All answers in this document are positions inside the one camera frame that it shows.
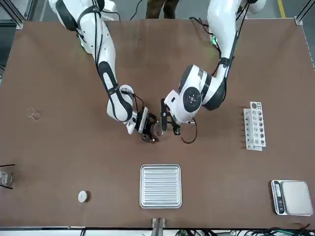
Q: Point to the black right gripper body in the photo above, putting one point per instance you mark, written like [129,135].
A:
[148,125]

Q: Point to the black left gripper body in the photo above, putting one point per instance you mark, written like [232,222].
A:
[164,115]

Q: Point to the large clear glass beaker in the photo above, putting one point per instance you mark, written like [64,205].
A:
[157,131]

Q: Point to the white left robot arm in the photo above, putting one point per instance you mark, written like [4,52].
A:
[221,29]

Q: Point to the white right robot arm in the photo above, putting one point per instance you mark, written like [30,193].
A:
[105,49]

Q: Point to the white test tube rack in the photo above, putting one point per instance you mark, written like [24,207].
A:
[248,137]

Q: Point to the silver ribbed metal tray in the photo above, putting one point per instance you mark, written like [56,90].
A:
[160,186]

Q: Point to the small white cap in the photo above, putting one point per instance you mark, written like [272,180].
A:
[82,196]

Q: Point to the person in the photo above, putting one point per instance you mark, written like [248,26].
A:
[153,8]

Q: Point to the clear glass flask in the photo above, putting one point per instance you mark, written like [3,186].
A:
[5,178]

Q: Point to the silver digital kitchen scale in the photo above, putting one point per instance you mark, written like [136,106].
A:
[296,197]

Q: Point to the aluminium frame post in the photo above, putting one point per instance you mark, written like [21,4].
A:
[158,228]

